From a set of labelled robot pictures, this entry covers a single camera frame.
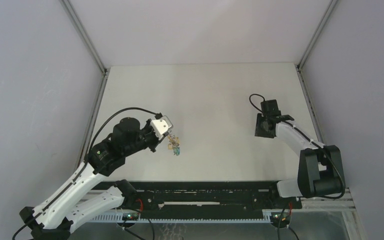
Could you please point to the white slotted cable duct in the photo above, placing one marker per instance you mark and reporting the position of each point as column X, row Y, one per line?
column 129, row 217

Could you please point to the right aluminium frame post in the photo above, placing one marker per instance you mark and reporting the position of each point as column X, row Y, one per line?
column 306, row 70

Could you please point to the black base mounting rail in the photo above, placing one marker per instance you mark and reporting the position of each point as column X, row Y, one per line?
column 207, row 199

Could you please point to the aluminium frame post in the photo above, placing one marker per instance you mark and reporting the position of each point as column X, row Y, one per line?
column 98, row 75
column 306, row 70

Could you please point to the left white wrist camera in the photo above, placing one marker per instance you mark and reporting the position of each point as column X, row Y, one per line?
column 162, row 126

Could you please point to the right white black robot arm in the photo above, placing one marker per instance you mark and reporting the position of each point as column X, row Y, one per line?
column 320, row 170

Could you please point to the left aluminium frame post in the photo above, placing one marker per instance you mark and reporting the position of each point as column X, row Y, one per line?
column 98, row 75

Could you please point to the keyring with coloured keys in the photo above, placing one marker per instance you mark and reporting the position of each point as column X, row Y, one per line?
column 174, row 144

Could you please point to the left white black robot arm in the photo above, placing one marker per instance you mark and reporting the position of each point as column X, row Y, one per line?
column 62, row 213

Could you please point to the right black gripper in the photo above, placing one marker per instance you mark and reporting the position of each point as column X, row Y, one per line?
column 259, row 132

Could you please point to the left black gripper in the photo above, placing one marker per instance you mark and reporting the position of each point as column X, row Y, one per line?
column 156, row 141

